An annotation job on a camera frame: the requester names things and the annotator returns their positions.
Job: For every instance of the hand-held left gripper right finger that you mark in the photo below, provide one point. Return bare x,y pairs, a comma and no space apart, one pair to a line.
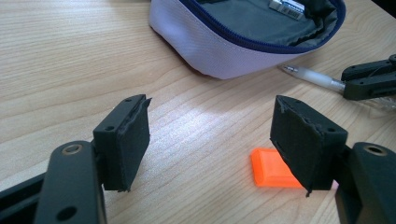
302,146

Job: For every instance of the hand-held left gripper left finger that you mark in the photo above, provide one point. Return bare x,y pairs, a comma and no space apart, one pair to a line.
130,146

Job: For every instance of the clear ballpoint pen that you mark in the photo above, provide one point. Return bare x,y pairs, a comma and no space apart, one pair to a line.
311,76

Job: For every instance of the small white eraser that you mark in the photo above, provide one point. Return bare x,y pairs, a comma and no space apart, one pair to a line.
286,7

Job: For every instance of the white and grey pencil case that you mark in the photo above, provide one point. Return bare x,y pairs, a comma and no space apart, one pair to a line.
211,46

